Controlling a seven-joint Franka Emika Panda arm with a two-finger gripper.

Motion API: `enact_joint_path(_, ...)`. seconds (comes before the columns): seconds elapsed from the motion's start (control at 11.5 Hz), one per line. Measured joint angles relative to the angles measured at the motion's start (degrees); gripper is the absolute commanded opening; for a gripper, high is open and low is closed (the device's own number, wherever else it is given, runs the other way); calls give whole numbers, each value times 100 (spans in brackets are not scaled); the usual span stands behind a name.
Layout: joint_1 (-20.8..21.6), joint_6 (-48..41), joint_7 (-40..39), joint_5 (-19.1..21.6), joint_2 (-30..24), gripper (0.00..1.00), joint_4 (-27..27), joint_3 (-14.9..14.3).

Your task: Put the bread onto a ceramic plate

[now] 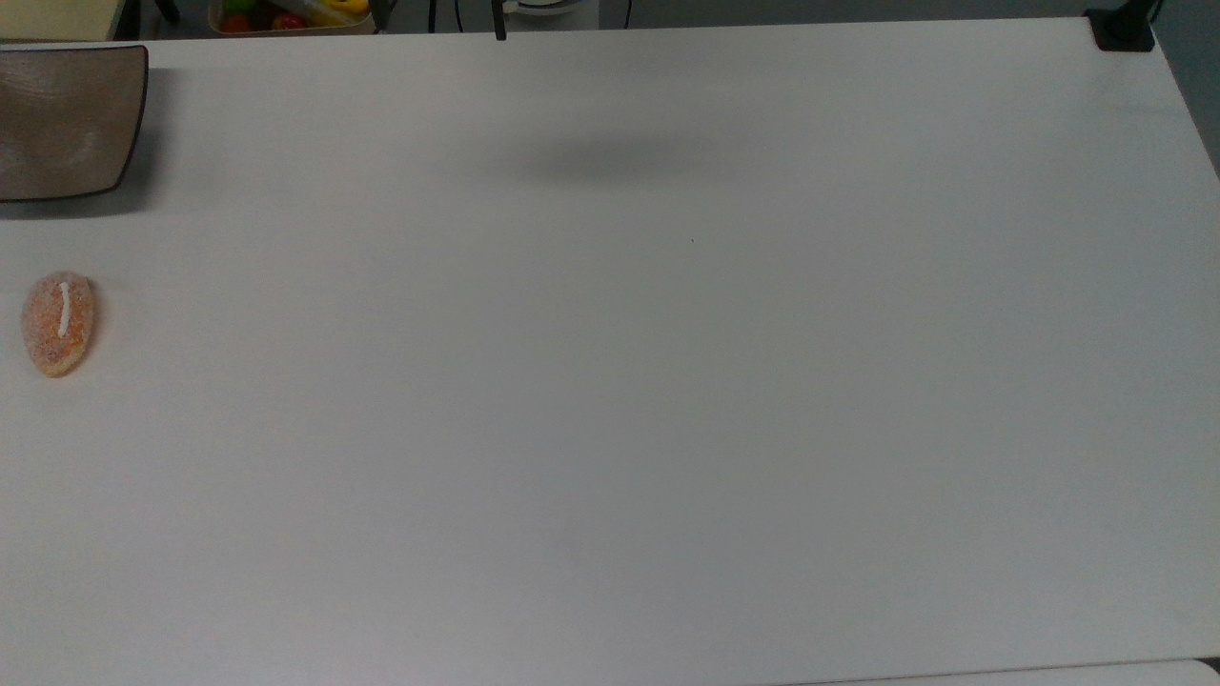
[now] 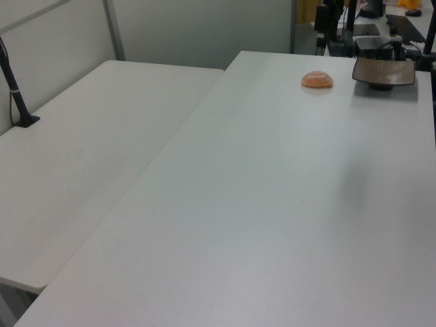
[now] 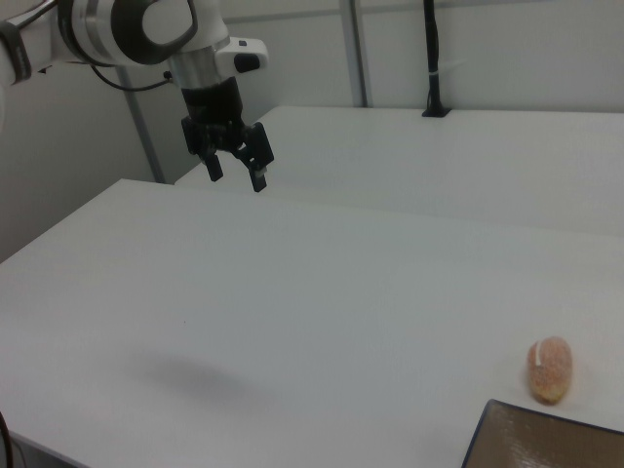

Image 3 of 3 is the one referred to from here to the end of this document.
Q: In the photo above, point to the grey wide partition post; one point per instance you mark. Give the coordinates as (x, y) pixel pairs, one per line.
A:
(356, 53)

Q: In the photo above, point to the black pole stand white tie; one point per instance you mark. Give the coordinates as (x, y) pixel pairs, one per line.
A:
(432, 49)

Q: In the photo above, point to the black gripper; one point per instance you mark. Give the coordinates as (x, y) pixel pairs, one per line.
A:
(214, 105)

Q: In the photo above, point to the orange round object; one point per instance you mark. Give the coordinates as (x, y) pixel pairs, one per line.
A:
(550, 370)

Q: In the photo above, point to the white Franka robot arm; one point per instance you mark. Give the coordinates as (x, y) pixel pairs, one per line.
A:
(97, 29)

